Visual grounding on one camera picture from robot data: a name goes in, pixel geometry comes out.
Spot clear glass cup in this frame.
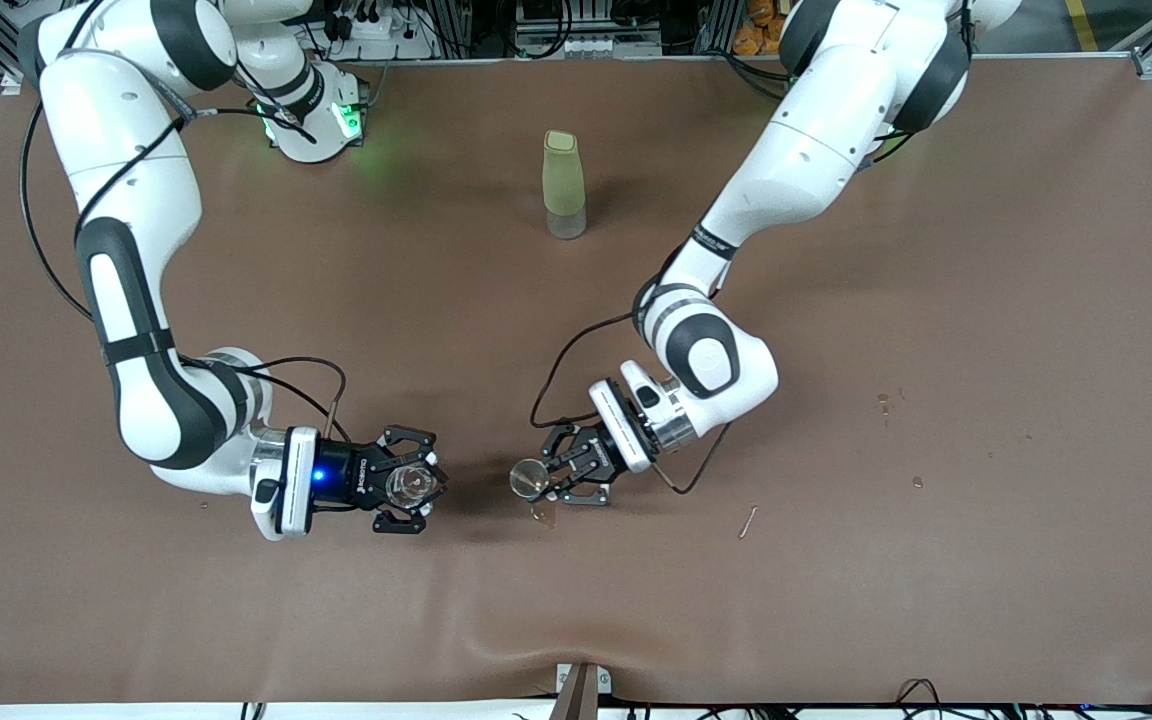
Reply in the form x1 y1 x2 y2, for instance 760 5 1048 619
386 463 442 511

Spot metal double jigger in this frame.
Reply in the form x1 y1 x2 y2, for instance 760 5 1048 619
509 458 553 501

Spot brown table cloth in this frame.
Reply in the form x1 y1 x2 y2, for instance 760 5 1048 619
0 55 1152 706

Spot green frosted bottle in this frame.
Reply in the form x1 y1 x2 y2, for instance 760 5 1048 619
542 130 588 241

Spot white power strip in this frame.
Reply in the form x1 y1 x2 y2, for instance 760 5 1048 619
321 10 434 61

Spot orange snack bags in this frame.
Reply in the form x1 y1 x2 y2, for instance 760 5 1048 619
733 0 787 56

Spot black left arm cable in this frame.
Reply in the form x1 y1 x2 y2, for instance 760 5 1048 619
531 250 732 496

